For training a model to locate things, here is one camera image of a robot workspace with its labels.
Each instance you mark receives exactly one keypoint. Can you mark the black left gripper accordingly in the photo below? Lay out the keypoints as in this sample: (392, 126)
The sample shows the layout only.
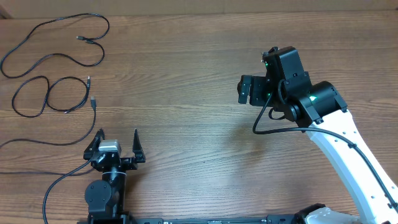
(130, 163)

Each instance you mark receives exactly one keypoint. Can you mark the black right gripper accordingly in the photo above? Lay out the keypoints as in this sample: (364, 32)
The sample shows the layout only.
(257, 85)

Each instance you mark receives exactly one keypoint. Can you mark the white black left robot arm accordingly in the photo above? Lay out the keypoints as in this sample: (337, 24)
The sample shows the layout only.
(105, 197)

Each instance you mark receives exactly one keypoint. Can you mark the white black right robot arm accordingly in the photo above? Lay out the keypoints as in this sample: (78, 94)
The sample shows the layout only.
(321, 112)

